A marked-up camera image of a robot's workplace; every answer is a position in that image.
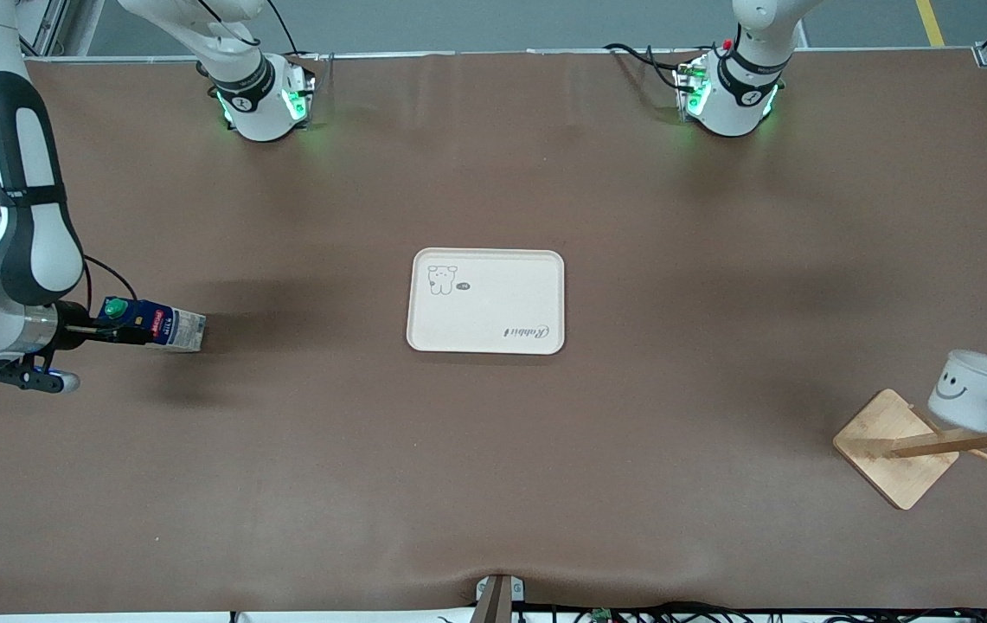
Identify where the white smiley mug black handle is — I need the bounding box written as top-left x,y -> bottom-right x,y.
928,349 -> 987,439

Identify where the blue milk carton green cap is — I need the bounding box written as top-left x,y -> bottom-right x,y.
97,297 -> 208,354

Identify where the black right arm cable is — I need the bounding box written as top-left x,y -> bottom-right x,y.
0,0 -> 138,328

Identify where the cream plastic tray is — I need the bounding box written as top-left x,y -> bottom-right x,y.
406,248 -> 566,356

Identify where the wooden cup rack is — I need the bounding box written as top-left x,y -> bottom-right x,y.
833,382 -> 987,511

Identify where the black base cable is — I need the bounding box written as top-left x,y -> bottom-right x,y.
603,43 -> 695,94
261,0 -> 336,87

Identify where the metal table edge bracket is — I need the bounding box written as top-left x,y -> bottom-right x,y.
469,574 -> 527,623

